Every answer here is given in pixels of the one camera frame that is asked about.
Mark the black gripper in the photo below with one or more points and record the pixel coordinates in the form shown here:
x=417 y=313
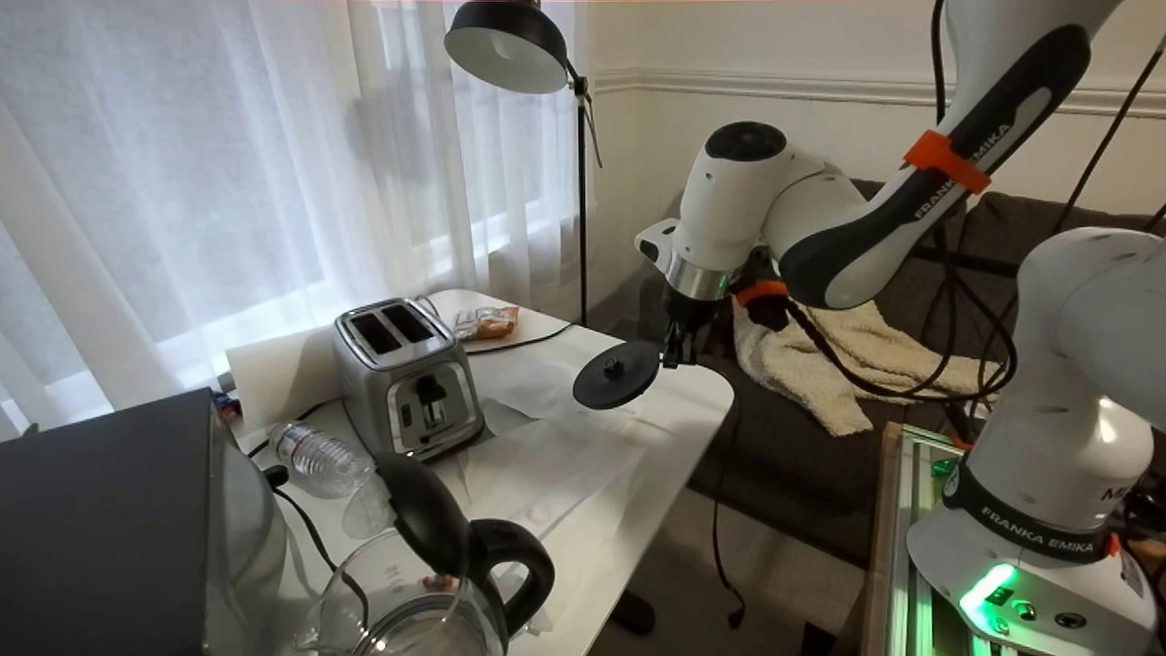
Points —
x=695 y=320

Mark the black kettle electric base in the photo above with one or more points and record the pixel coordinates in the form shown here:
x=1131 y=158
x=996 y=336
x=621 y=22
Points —
x=614 y=374

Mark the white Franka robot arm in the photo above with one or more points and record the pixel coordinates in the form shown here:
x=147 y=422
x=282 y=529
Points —
x=1069 y=365

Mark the dark grey sofa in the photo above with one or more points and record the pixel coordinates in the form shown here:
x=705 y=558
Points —
x=788 y=473

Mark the cream towel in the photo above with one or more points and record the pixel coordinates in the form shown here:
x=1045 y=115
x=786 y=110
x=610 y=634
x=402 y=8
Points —
x=850 y=365

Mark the white cloth on desk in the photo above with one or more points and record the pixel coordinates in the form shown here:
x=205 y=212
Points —
x=548 y=459

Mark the silver two-slot toaster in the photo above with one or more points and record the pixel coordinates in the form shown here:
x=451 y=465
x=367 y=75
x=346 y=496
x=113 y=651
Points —
x=414 y=401

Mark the black floor lamp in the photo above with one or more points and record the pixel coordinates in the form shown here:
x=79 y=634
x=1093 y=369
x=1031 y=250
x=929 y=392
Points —
x=510 y=47

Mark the clear plastic water bottle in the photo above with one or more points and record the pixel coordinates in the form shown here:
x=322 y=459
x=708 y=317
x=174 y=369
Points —
x=318 y=459

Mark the white sheer curtain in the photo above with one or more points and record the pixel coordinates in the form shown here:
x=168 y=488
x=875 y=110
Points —
x=182 y=182

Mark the black box appliance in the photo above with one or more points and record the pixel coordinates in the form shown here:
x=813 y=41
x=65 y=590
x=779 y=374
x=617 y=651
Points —
x=112 y=532

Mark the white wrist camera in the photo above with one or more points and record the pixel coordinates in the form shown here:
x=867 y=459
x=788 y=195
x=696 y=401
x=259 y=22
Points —
x=656 y=241

